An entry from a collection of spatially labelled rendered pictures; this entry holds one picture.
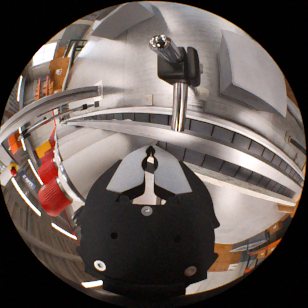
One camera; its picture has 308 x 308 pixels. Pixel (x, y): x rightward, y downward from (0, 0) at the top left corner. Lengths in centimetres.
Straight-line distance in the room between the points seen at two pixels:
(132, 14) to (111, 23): 7
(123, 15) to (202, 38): 24
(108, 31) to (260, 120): 51
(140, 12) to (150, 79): 28
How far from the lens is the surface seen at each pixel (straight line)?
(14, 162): 51
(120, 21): 42
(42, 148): 30
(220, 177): 16
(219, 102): 20
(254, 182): 24
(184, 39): 27
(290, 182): 16
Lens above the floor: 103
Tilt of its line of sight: 46 degrees down
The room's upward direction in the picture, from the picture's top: 132 degrees counter-clockwise
